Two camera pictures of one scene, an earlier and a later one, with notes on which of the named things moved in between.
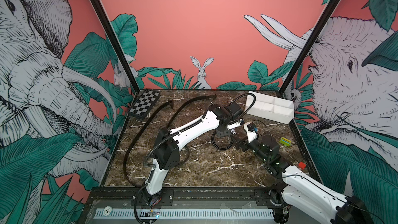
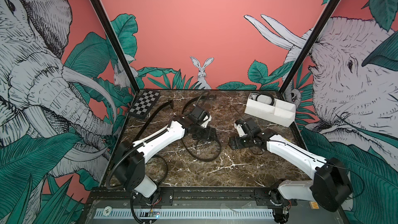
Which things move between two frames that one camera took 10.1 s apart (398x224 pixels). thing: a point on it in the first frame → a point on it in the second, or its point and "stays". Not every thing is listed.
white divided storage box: x=271 y=107 stays
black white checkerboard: x=143 y=105 stays
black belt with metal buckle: x=251 y=107 → x=264 y=94
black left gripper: x=225 y=134 → x=209 y=135
